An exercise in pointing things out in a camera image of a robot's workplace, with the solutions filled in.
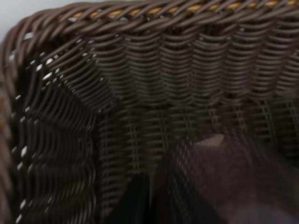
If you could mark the dark brown wicker basket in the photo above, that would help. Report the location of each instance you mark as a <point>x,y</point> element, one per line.
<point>92,95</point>

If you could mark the translucent pink plastic cup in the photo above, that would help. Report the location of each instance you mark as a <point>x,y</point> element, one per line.
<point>224,179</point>

